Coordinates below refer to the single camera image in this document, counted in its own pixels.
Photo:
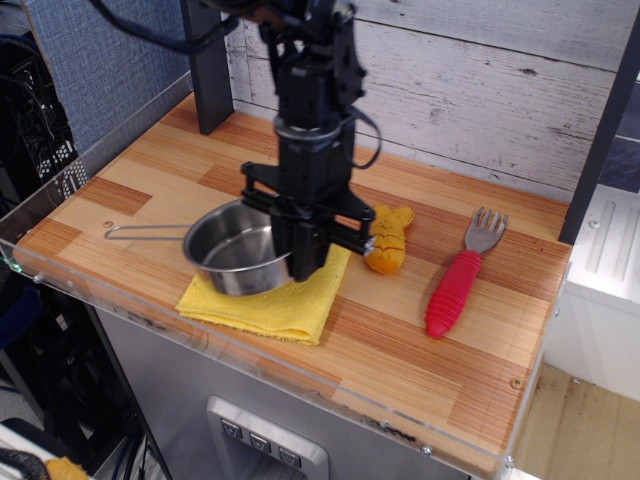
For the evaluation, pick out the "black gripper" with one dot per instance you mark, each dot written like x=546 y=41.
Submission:
x=308 y=198

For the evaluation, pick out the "stainless steel saucepan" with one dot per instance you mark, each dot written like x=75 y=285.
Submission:
x=232 y=246

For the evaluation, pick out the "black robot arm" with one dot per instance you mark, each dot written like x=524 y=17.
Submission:
x=317 y=78

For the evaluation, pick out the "yellow folded towel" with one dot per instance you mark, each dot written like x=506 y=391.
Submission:
x=295 y=312

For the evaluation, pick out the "orange plush toy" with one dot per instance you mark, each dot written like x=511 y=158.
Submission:
x=388 y=230

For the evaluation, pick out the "clear acrylic table guard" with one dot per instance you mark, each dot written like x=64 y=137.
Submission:
x=378 y=394

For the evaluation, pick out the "silver button panel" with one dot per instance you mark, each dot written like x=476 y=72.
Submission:
x=246 y=441

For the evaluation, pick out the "black plastic crate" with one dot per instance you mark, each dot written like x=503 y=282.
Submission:
x=36 y=139

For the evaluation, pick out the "white ribbed box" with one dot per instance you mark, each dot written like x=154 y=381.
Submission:
x=594 y=332

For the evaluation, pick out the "yellow object bottom left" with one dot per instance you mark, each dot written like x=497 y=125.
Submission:
x=65 y=469

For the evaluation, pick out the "dark left vertical post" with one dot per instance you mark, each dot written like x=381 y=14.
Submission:
x=209 y=68

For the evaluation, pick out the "dark vertical post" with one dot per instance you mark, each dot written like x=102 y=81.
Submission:
x=209 y=68
x=615 y=107

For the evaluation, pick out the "red handled metal fork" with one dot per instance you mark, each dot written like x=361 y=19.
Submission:
x=450 y=296

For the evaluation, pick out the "dark right vertical post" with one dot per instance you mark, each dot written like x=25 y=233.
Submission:
x=615 y=107

